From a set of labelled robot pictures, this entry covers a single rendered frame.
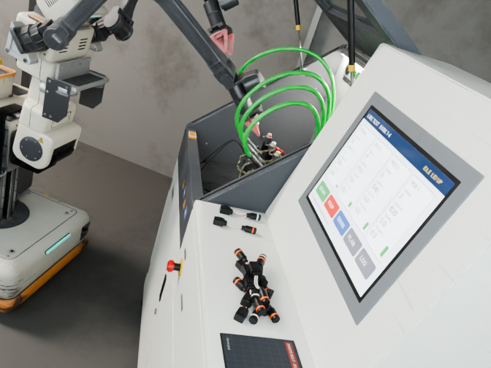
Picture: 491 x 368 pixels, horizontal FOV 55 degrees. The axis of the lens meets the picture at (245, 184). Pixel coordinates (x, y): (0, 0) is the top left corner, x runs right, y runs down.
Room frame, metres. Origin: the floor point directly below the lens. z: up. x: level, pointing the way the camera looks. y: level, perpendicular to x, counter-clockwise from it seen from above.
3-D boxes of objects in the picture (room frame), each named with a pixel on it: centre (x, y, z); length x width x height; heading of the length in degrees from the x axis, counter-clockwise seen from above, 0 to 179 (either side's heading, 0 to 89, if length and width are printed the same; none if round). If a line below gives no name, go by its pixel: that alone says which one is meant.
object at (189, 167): (1.58, 0.20, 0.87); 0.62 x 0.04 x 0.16; 16
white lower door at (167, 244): (1.58, 0.22, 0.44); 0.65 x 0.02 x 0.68; 16
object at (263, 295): (0.90, -0.09, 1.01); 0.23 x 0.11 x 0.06; 16
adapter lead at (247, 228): (1.15, -0.01, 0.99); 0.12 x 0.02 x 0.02; 97
